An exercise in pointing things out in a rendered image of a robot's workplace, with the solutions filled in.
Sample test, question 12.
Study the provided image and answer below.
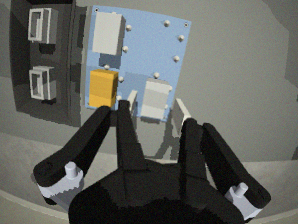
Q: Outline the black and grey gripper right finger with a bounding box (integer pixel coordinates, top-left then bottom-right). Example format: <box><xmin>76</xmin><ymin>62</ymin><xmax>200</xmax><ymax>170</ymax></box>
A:
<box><xmin>171</xmin><ymin>98</ymin><xmax>271</xmax><ymax>223</ymax></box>

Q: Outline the yellow rectangular block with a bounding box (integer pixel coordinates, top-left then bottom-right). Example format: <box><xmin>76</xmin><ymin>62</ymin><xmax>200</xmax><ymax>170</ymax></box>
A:
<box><xmin>89</xmin><ymin>69</ymin><xmax>119</xmax><ymax>108</ymax></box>

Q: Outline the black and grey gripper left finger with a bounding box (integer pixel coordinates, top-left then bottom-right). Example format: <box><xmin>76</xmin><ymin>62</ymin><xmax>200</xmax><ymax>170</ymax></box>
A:
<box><xmin>33</xmin><ymin>90</ymin><xmax>155</xmax><ymax>212</ymax></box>

